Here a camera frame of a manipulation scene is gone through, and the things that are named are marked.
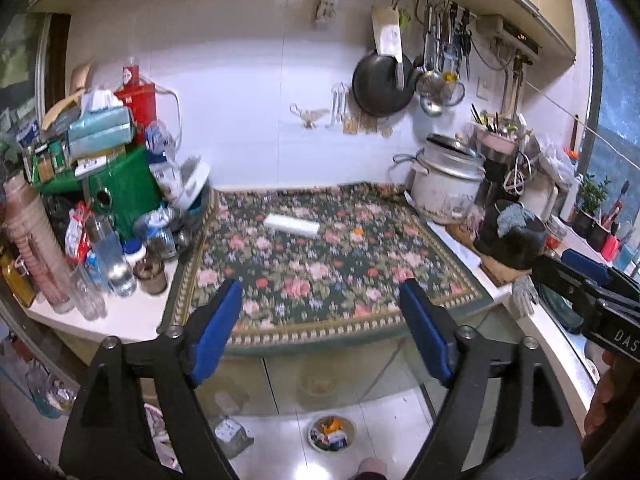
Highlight white plastic bag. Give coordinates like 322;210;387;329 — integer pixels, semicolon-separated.
536;134;577;187

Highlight black appliance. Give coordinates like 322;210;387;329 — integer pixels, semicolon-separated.
479;154;527;212

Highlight metal whisk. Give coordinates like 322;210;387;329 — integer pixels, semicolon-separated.
327;82;351;129

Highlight potted plant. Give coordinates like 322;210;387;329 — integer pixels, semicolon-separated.
574;174;614;239

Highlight floral tablecloth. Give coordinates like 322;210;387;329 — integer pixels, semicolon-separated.
159;182;493;356

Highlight steel cleaver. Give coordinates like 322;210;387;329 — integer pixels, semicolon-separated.
370;3;406;89

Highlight person's right hand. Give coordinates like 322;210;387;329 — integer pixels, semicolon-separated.
583;350;632;437

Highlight person's foot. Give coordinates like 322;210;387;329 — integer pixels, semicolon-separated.
356;456;389;480

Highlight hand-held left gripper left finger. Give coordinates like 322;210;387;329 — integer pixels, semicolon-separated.
59;278;245;480

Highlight black pot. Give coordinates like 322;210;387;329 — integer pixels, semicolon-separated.
472;200;547;269

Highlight long white box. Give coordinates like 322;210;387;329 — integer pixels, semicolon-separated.
263;212;321;239

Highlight grey floor packet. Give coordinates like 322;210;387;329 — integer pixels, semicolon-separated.
211;414;254;459

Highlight teal tissue pack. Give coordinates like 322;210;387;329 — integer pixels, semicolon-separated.
66;106;137;159

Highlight metal bowl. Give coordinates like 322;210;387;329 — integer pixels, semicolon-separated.
307;413;357;454

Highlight white rice cooker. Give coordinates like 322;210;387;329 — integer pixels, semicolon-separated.
406;132;487;226

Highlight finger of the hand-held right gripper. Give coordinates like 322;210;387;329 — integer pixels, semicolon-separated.
560;248;640;302
530;255;609;334

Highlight red snack packet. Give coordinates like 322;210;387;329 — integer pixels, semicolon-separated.
64;204;94;262

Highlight metal ladle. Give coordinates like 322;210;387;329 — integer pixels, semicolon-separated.
415;5;447;117

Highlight stack of paper cups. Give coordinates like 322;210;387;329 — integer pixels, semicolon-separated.
2;171;77;315

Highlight clear drinking glass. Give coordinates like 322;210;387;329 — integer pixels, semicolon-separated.
69;264;109;322

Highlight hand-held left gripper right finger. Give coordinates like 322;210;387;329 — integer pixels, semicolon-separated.
398;278;586;480

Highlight wire strainer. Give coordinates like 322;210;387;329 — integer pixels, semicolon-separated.
440;42;467;108

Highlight pink cup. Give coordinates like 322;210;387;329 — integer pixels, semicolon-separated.
599;234;622;262

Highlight clear plastic bag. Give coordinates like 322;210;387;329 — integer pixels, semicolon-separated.
144;120;184;202

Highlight yellow oil bottle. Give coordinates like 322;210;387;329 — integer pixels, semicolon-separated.
0;249;39;309

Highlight window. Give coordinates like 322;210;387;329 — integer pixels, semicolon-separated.
584;0;640;188

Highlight pink utensil holder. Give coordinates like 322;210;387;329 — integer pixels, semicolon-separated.
470;104;519;162

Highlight red box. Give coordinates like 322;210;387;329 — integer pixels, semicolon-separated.
114;82;157;144

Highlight dark lid glass jar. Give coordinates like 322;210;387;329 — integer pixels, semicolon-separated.
134;258;169;296

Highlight wall water heater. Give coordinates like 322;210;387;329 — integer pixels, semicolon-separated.
474;12;544;64

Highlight green box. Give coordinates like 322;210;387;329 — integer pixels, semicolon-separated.
36;144;164;239

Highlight black wok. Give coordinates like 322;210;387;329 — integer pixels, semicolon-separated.
351;51;417;119

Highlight grey blue cloth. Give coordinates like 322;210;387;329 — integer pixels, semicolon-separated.
497;202;534;237

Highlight green lid spice jars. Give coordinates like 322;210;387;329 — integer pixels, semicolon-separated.
21;139;72;184

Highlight wooden cutting board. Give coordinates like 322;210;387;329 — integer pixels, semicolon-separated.
446;221;534;287

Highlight clear plastic bottle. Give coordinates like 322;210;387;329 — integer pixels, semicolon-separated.
85;214;138;298

